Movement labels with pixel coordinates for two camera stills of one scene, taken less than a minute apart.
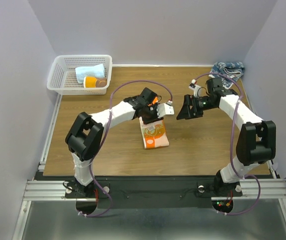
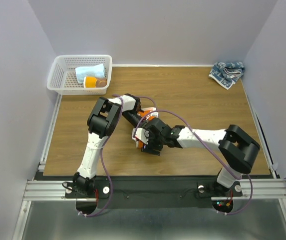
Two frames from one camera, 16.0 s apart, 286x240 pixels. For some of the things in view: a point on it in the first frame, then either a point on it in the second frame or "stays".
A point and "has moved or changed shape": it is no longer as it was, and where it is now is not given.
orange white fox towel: x=154 y=134 has moved or changed shape
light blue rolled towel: x=96 y=71 stays
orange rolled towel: x=90 y=82 stays
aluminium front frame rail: x=253 y=190 stays
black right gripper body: x=200 y=104 to x=154 y=142
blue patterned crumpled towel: x=234 y=70 stays
